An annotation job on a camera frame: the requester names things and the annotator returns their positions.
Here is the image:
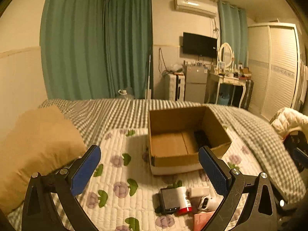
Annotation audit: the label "pink patterned card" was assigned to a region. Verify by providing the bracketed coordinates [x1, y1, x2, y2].
[194, 211, 214, 231]

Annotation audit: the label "black remote control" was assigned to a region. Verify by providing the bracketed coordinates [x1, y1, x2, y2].
[194, 130, 212, 149]

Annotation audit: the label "small white box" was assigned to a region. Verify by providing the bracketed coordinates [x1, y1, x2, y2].
[187, 186, 210, 198]

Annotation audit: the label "grey checked blanket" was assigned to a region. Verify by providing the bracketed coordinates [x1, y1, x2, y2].
[7, 97, 308, 231]

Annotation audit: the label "tan pillow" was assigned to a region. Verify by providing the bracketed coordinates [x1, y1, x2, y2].
[1, 105, 87, 215]

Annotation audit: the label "white tube red cap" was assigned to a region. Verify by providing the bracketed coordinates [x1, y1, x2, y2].
[176, 187, 193, 215]

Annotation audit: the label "floral quilted bedspread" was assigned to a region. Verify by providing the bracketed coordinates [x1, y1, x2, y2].
[47, 127, 265, 231]

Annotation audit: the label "white puffy jacket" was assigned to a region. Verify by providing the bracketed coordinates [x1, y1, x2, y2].
[269, 107, 308, 139]

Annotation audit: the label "brown cardboard box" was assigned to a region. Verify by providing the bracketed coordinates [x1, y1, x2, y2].
[148, 105, 232, 176]

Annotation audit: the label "white dressing table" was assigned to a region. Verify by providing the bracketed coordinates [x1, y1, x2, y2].
[205, 73, 254, 110]

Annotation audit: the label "clear water jug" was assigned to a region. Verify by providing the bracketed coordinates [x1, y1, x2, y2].
[116, 90, 134, 100]

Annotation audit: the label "silver mini fridge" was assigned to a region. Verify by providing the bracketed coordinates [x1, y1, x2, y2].
[184, 65, 207, 103]

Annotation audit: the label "white suitcase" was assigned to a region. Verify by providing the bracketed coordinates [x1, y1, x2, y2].
[164, 73, 185, 102]

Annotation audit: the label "white louvred wardrobe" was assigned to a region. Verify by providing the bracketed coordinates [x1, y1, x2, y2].
[247, 23, 300, 121]

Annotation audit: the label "oval vanity mirror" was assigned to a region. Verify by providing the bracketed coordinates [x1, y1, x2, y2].
[218, 42, 234, 69]

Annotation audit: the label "large teal curtain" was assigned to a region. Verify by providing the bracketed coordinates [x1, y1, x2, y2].
[40, 0, 153, 100]

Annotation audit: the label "narrow teal curtain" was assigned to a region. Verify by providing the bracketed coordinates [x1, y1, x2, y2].
[218, 0, 248, 67]

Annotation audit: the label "white air conditioner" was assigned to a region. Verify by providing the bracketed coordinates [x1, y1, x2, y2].
[174, 0, 218, 18]

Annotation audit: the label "black wall television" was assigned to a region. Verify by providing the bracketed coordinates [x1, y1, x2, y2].
[182, 32, 217, 59]

